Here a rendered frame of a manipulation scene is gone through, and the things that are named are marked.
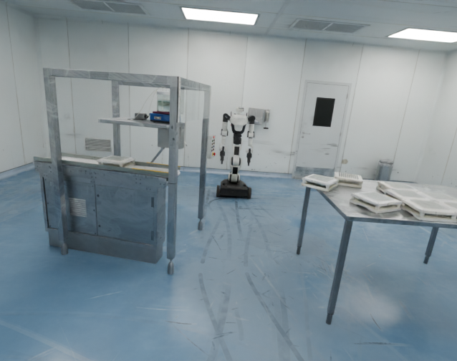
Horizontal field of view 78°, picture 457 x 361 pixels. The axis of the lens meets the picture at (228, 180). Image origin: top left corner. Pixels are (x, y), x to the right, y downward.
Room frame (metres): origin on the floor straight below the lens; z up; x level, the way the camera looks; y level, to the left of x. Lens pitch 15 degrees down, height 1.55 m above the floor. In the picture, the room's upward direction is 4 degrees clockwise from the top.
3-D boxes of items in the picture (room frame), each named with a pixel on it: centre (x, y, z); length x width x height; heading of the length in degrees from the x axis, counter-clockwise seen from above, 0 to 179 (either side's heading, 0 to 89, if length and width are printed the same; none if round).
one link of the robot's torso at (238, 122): (4.84, -0.09, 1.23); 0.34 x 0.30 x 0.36; 93
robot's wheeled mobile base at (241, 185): (4.82, -0.09, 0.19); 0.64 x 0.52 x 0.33; 3
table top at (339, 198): (2.32, -1.54, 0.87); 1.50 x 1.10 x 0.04; 90
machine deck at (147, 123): (2.50, 0.77, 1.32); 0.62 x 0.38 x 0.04; 81
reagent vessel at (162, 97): (2.51, 0.59, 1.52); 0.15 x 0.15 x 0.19
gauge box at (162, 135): (2.60, 0.55, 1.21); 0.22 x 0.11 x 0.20; 81
